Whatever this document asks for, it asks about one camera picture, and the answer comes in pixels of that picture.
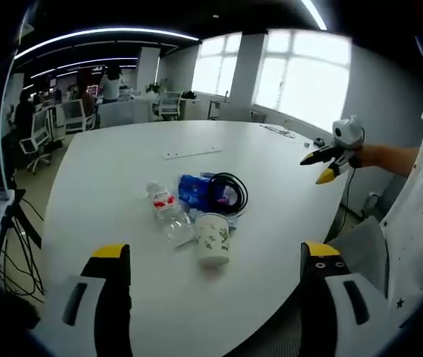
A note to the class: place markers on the grey padded chair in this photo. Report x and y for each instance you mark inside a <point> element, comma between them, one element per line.
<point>361,245</point>

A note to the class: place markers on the white table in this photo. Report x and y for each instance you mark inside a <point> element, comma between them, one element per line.
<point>181,238</point>

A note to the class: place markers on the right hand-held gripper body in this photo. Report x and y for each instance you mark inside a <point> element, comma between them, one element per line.
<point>348,138</point>

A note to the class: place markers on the small black desk device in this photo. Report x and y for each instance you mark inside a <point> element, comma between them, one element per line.
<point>320,141</point>

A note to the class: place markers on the white mesh office chair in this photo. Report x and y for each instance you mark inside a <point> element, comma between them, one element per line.
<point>36,137</point>
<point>77,117</point>
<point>169,104</point>
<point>215,109</point>

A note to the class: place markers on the green potted plant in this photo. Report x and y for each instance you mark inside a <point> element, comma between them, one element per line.
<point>153,88</point>

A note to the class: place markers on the clear plastic water bottle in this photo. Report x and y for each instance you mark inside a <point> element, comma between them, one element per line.
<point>169,212</point>

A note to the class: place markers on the black camera tripod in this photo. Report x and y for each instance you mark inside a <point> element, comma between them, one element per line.
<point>12,223</point>

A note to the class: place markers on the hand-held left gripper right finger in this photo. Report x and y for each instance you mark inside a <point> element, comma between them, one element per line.
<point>339,305</point>

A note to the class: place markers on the person's white dotted shirt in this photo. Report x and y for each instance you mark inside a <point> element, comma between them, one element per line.
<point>415,208</point>

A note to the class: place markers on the white paper cup green print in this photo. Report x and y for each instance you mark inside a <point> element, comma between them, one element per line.
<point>213,240</point>

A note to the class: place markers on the blue snack packet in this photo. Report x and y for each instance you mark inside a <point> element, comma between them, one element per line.
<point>192,191</point>

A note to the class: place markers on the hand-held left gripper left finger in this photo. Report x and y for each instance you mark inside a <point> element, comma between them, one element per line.
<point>84,301</point>

